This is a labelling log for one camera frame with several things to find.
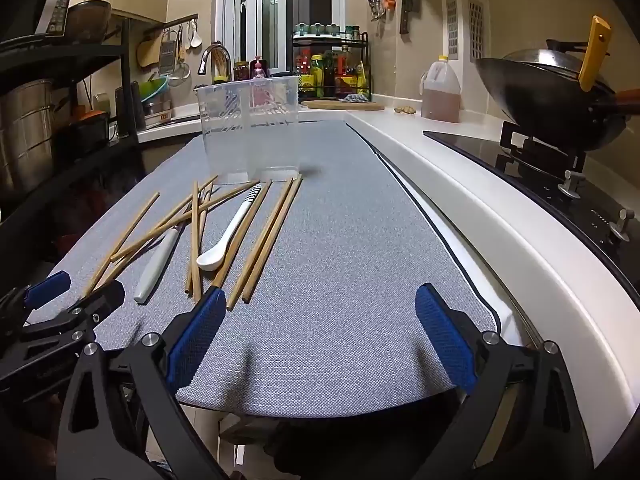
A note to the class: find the white framed window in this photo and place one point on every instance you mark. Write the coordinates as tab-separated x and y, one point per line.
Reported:
270	10

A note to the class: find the black burner grate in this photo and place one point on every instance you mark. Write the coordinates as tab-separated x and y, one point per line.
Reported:
530	147

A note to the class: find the wall vent grille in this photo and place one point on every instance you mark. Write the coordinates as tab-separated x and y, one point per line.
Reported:
451	27
476	30

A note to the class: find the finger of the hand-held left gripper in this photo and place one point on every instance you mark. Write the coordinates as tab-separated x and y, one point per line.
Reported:
102	299
47	288

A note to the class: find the row of spice jars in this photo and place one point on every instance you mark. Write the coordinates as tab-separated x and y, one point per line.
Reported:
320	29

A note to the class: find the plastic cooking oil jug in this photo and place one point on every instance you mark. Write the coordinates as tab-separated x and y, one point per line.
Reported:
440	102

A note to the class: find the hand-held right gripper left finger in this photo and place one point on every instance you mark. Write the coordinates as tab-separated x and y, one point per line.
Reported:
195	340

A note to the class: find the large steel stockpot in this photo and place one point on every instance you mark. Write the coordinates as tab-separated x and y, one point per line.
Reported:
25	135

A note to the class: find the chrome kitchen faucet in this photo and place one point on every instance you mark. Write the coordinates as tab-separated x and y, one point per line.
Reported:
215	49

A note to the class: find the red chili jar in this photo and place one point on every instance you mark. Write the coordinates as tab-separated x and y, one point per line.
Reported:
241	71

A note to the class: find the black pot with orange lid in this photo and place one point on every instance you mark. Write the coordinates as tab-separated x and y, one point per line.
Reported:
87	127

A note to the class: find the row of sauce bottles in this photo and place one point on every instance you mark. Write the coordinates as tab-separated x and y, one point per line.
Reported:
345	75

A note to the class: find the hanging cleaver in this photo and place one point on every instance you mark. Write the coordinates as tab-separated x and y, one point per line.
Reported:
406	5

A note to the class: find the black metal shelf rack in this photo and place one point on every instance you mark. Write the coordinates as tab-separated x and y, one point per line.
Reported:
75	55

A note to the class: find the silver stove knob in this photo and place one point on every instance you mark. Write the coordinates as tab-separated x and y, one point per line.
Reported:
570	185
622	225

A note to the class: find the green plastic basin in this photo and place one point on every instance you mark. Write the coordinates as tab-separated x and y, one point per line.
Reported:
155	91

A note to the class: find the black tall container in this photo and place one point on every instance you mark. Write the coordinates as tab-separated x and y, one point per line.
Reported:
136	110

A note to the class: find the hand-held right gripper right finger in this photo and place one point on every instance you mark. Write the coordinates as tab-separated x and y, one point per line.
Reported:
445	340

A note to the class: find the blue dish cloth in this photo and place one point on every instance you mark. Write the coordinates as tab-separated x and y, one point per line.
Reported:
356	98

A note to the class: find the black microwave oven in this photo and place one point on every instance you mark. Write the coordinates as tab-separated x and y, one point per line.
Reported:
62	5

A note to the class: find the ginger root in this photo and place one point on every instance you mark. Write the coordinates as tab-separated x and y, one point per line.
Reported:
404	109

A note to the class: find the hanging wooden board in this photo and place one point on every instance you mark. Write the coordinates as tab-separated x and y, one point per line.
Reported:
147	52

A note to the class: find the hanging metal grater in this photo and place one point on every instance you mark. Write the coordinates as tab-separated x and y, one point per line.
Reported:
169	55

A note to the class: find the dark mixing bowl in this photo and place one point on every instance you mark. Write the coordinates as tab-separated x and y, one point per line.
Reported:
90	20

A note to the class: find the grey woven mat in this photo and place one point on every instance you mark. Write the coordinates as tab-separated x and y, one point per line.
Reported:
340	260

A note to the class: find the hanging white ladles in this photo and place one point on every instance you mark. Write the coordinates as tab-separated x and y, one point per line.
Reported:
195	37

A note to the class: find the pile of wooden chopsticks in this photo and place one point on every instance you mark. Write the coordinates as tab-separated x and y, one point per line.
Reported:
260	240

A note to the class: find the clear plastic container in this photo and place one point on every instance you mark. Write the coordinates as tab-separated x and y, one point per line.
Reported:
250	135

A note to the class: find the black wok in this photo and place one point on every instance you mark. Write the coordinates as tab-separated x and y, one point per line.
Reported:
530	95

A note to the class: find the round wooden cutting board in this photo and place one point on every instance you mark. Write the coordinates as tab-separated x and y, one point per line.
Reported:
340	105

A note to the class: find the pink dish soap bottle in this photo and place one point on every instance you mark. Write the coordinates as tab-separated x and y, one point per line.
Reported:
258	67

